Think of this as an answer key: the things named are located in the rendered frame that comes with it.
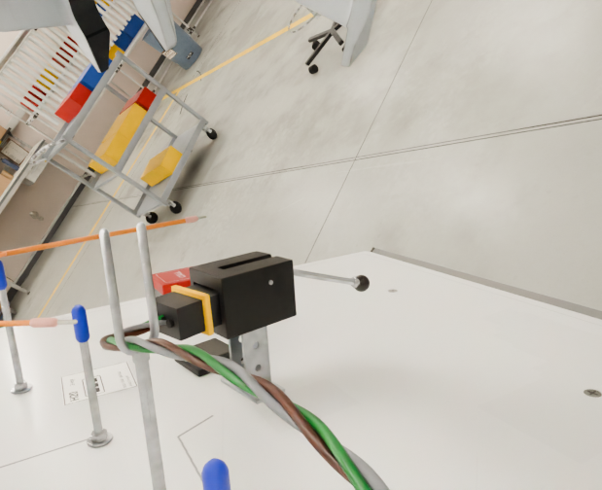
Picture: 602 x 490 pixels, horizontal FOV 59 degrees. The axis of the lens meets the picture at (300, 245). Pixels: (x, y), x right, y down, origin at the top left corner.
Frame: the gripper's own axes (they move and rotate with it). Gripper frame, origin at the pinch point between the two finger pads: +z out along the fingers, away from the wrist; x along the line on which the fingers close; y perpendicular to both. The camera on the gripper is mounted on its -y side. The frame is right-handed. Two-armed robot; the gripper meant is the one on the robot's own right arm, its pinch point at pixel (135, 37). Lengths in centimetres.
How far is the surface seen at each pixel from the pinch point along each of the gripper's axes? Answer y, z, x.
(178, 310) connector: 6.7, 13.7, 1.9
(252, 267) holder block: 1.2, 14.8, 1.6
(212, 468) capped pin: 12.7, 10.2, 16.8
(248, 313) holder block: 3.2, 16.9, 2.1
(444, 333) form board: -10.1, 30.0, 4.6
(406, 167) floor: -144, 95, -117
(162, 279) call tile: 0.3, 21.1, -19.3
